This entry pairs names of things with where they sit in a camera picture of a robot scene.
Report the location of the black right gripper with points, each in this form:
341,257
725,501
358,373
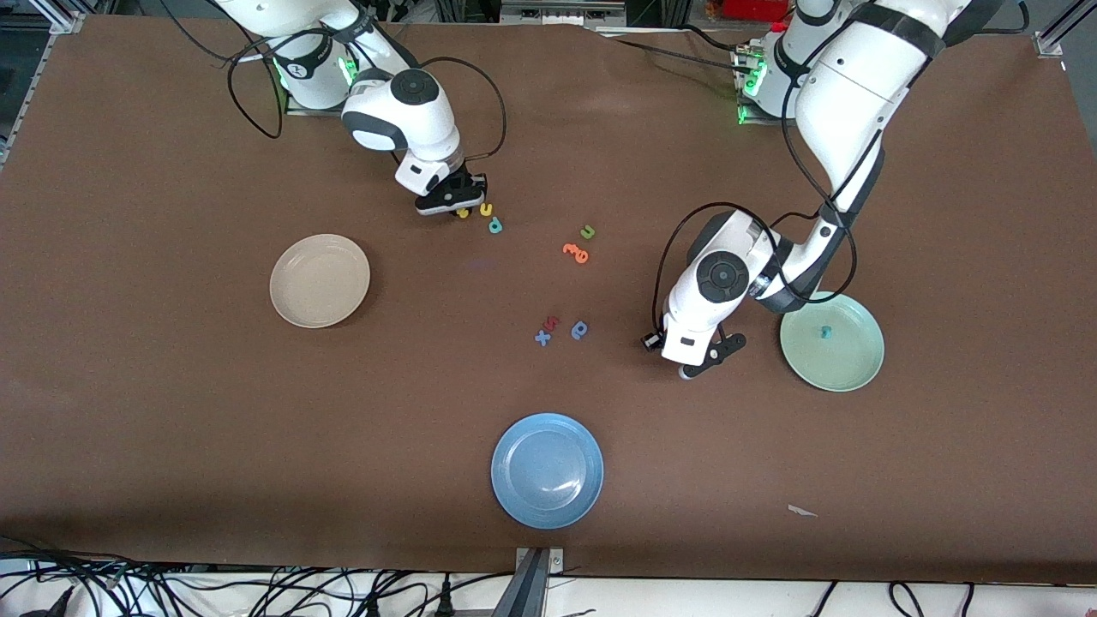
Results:
468,183

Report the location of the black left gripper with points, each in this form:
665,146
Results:
656,345

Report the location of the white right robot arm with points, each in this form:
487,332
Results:
411,120

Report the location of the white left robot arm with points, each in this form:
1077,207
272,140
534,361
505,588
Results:
857,94

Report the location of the blue foam letter a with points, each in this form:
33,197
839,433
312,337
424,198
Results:
579,330

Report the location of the blue plate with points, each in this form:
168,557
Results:
547,471

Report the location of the beige brown plate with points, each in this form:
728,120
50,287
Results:
319,281

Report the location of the pale green plate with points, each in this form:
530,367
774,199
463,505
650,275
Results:
844,360

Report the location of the white paper scrap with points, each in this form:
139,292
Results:
800,511

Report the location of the aluminium profile bar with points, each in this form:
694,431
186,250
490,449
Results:
531,587

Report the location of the brown table cover sheet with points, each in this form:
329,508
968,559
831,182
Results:
257,428

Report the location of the red box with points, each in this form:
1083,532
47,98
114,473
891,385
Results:
754,8

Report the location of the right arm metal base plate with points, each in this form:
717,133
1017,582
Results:
296,109

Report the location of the grey metal frame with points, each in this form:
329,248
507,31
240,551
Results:
561,13

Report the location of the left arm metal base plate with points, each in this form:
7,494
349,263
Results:
750,118

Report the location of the aluminium frame post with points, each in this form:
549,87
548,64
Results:
1054,38
64,17

